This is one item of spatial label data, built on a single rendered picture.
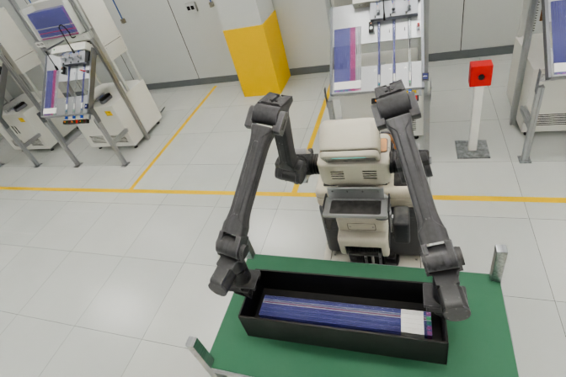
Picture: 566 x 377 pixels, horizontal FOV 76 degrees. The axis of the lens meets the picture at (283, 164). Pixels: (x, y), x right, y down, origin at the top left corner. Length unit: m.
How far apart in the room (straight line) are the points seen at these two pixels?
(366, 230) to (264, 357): 0.71
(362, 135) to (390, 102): 0.35
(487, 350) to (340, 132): 0.78
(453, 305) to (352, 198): 0.71
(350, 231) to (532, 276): 1.28
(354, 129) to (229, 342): 0.84
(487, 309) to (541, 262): 1.41
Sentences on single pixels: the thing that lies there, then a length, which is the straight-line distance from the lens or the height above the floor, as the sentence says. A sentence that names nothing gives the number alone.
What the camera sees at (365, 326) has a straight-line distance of 1.15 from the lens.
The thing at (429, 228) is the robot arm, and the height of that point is 1.41.
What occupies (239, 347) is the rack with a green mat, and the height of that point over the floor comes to 0.95.
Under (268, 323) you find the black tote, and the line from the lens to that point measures 1.14.
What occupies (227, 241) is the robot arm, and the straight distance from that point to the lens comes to 1.01.
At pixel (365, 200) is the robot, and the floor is 1.04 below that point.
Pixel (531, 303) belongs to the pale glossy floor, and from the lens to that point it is 2.52.
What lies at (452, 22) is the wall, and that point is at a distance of 4.78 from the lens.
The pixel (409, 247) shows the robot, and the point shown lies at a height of 0.38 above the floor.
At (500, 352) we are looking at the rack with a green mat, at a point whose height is 0.95.
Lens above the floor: 2.08
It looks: 37 degrees down
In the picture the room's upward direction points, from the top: 17 degrees counter-clockwise
